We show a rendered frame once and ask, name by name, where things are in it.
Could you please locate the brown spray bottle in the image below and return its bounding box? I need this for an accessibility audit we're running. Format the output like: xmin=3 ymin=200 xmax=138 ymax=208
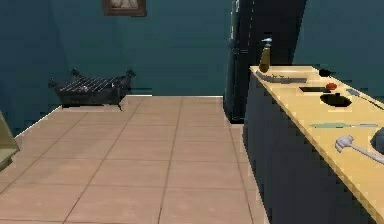
xmin=258 ymin=37 xmax=273 ymax=74

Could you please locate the black fridge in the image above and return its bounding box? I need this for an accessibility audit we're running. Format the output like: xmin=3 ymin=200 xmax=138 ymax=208
xmin=223 ymin=0 xmax=308 ymax=125

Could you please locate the dark counter with yellow top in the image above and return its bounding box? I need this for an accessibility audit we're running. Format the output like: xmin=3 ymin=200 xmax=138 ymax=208
xmin=242 ymin=65 xmax=384 ymax=224

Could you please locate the black flat tray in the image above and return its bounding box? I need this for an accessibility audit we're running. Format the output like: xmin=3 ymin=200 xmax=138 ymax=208
xmin=298 ymin=86 xmax=332 ymax=94

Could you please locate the black round pan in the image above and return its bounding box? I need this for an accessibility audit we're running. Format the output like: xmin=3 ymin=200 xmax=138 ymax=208
xmin=319 ymin=92 xmax=353 ymax=108

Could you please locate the grey long knife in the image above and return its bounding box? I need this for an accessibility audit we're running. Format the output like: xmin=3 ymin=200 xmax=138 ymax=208
xmin=309 ymin=122 xmax=379 ymax=129

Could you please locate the grey spatula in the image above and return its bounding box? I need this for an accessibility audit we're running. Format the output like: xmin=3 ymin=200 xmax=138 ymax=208
xmin=345 ymin=87 xmax=384 ymax=111

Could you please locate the olive green furniture corner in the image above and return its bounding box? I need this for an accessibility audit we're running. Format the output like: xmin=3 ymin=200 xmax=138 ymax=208
xmin=0 ymin=111 xmax=20 ymax=172

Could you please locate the dark grey round pot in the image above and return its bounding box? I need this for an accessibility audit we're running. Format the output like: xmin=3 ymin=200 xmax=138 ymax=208
xmin=370 ymin=127 xmax=384 ymax=155

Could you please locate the black wire basket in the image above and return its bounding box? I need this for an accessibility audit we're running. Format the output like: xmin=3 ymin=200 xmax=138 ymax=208
xmin=47 ymin=68 xmax=137 ymax=112

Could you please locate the brown framed wall picture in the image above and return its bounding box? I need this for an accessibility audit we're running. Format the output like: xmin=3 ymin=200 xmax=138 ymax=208
xmin=101 ymin=0 xmax=148 ymax=18

